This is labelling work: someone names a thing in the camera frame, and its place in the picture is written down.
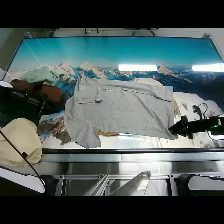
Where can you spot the cream garment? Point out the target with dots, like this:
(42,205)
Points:
(18,141)

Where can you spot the grey T-shirt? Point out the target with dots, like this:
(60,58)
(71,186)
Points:
(126,110)

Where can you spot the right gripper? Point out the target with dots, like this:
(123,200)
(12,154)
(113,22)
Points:
(185,127)

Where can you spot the silver frame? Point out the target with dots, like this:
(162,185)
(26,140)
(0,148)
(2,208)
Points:
(133,163)

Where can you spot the brown garment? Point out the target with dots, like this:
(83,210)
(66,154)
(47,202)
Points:
(50,93)

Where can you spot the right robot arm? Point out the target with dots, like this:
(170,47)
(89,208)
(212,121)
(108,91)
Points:
(206,124)

